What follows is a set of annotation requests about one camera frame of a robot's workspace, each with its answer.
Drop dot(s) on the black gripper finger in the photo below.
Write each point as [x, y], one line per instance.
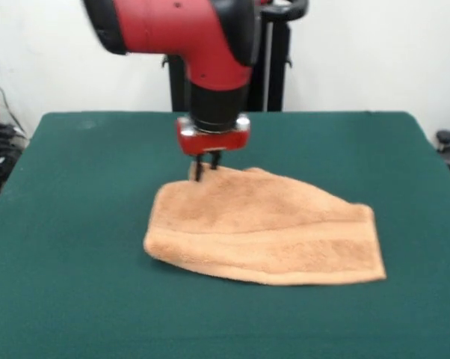
[199, 168]
[215, 159]

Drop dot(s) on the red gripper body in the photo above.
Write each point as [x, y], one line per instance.
[214, 142]

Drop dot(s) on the orange terry towel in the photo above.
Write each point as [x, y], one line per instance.
[262, 232]

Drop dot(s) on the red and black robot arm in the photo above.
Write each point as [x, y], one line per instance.
[195, 45]

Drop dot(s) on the dark green table cloth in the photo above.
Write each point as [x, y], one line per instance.
[60, 269]

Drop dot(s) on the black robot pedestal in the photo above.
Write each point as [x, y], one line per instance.
[273, 67]

